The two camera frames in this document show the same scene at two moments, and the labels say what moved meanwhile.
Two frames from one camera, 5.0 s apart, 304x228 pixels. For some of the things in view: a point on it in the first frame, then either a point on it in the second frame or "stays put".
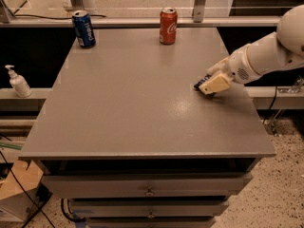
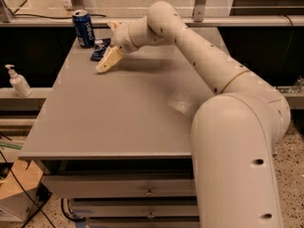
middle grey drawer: [149, 208] stays put
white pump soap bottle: [19, 84] stays put
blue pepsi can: [84, 28] stays put
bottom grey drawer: [150, 221] stays put
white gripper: [237, 66] to [122, 37]
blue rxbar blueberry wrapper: [199, 83] to [100, 47]
